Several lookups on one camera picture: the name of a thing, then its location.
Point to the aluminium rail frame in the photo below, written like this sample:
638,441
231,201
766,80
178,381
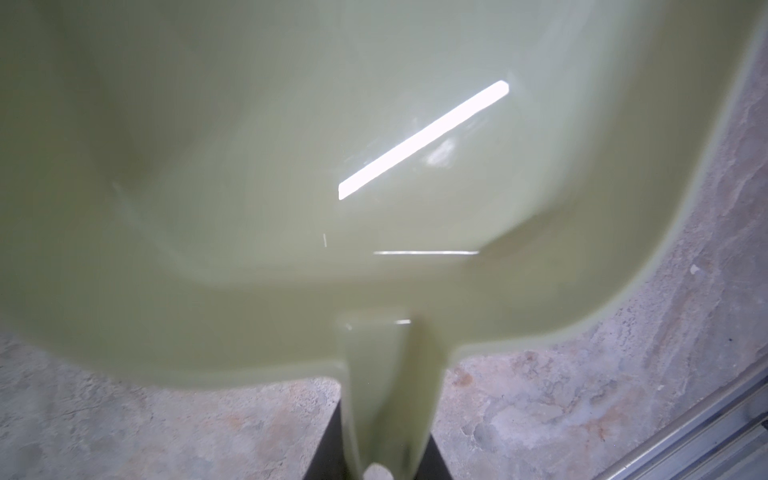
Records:
724,436

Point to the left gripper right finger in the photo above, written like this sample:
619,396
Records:
432,465

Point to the light green dustpan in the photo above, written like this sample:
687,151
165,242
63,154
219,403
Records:
215,194

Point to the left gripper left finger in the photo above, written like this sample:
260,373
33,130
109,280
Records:
328,462

